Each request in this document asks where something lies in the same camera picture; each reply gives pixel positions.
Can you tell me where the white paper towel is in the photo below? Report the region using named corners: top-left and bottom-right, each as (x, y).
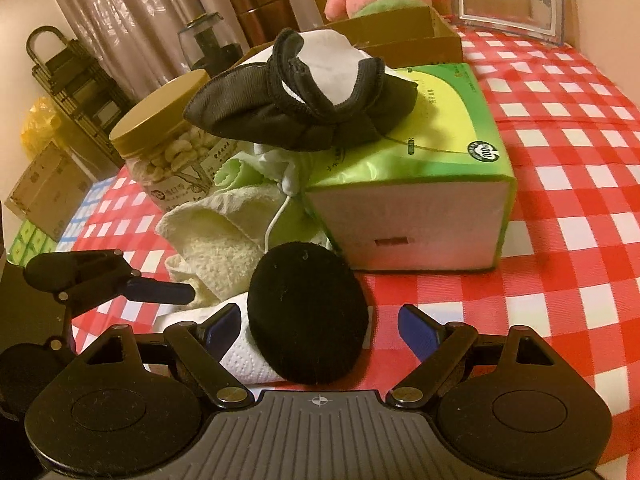
top-left (152, 304), bottom-right (373, 387)

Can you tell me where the brown cylindrical canister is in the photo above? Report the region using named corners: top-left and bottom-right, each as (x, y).
top-left (228, 0), bottom-right (301, 51)

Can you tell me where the small cardboard carton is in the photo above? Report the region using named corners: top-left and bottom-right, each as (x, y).
top-left (5, 140), bottom-right (93, 241)

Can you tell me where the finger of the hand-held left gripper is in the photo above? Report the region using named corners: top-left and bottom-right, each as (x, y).
top-left (24, 249), bottom-right (197, 318)

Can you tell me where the cream terry towel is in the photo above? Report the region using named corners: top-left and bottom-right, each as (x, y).
top-left (156, 182), bottom-right (331, 311)

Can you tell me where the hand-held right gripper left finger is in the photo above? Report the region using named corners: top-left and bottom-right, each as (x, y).
top-left (75, 302), bottom-right (253, 408)

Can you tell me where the stack of green boxes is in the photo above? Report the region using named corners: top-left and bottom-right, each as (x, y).
top-left (7, 220), bottom-right (58, 266)

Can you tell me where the yellow plastic bag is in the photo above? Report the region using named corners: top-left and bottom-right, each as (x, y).
top-left (20, 97), bottom-right (68, 171)

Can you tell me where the beige patterned curtain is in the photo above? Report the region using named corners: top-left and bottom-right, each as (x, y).
top-left (37, 0), bottom-right (321, 106)

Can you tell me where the white drawstring pouch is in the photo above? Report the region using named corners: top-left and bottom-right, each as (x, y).
top-left (252, 142), bottom-right (321, 251)

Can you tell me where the brown cardboard box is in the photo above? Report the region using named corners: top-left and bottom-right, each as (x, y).
top-left (235, 5), bottom-right (463, 68)

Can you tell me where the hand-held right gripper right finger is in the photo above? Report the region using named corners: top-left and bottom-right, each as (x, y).
top-left (387, 304), bottom-right (568, 407)

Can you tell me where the red checkered tablecloth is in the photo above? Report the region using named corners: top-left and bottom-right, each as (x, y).
top-left (55, 27), bottom-right (640, 461)

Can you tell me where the green tissue pack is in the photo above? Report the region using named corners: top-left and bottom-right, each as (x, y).
top-left (304, 62), bottom-right (518, 273)

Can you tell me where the light green cloth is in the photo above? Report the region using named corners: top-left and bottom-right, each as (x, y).
top-left (212, 152), bottom-right (283, 198)

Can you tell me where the gold lid cashew jar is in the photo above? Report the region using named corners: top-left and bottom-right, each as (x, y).
top-left (109, 69), bottom-right (241, 216)

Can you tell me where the glass jar with dark lid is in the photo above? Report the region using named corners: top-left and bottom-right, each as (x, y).
top-left (177, 12), bottom-right (251, 78)

